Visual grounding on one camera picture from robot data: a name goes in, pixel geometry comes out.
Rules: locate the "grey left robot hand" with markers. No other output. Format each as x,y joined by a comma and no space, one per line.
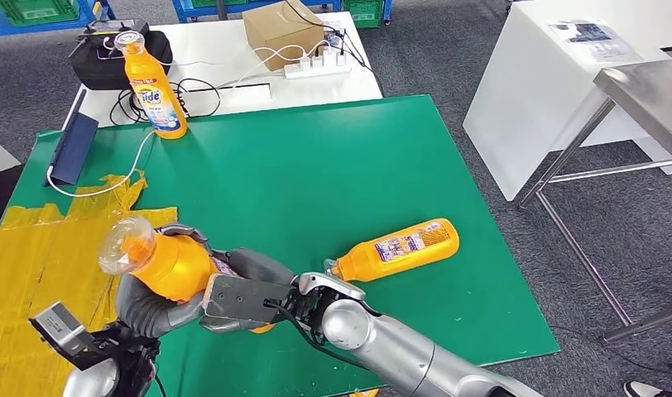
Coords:
144,315

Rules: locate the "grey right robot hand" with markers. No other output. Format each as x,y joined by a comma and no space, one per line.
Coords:
254,263

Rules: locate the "orange detergent bottle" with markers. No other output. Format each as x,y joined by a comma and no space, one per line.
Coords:
177,268
402,252
155,104

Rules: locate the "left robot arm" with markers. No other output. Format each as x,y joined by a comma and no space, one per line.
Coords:
92,381

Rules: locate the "green table mat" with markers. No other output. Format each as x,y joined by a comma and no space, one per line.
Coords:
314,164

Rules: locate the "dark blue tablet case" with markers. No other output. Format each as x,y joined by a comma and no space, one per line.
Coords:
73,150

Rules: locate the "white power strip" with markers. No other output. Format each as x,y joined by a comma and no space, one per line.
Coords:
317,71

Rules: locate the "white charger plug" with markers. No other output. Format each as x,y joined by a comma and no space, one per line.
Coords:
329,56
305,62
317,60
341,58

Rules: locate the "white table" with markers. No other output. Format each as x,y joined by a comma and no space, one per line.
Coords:
221,44

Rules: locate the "brown cardboard box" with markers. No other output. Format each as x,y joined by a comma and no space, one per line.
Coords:
284,38

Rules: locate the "small circuit board device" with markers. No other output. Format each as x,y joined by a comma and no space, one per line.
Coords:
334,39

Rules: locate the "black carry bag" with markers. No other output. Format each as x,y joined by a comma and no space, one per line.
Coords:
89,71

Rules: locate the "blue storage rack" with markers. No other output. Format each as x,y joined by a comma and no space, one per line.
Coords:
10,30
180,11

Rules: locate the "green plastic crate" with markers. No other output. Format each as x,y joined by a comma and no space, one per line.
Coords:
365,16
37,11

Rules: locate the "black remote controller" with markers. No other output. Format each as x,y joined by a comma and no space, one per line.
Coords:
103,26

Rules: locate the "white desk with paper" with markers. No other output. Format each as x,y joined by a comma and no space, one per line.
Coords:
525,98

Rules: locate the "printed paper sheet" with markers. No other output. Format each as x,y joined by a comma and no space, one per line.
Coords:
595,41

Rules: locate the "white shoe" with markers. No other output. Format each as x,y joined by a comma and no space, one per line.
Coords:
642,390

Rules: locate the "stainless steel table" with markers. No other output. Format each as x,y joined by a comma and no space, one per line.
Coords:
654,93

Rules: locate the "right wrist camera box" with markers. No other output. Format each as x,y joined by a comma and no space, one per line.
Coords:
243,298

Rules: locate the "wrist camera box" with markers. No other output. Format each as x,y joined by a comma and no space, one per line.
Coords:
243,298
62,326

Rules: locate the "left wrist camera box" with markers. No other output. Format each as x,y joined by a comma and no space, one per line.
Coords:
62,326

